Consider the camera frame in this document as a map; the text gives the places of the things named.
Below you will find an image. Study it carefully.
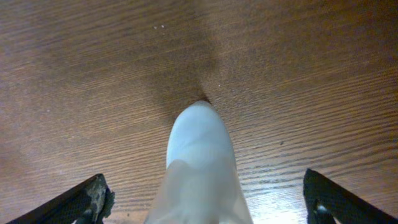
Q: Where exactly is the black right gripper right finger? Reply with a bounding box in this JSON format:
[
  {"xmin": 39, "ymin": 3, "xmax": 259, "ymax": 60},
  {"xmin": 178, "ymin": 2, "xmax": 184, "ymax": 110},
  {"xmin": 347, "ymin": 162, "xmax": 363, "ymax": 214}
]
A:
[{"xmin": 303, "ymin": 169, "xmax": 397, "ymax": 224}]

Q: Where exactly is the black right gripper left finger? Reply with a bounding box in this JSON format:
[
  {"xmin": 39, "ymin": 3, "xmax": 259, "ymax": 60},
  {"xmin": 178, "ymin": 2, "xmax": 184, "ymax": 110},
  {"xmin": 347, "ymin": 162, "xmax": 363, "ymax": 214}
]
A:
[{"xmin": 10, "ymin": 174, "xmax": 115, "ymax": 224}]

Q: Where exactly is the white plastic lotion bottle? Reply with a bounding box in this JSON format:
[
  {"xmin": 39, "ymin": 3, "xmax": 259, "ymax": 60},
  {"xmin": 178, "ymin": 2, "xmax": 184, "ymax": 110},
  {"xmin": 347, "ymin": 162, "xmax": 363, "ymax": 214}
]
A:
[{"xmin": 145, "ymin": 101, "xmax": 252, "ymax": 224}]

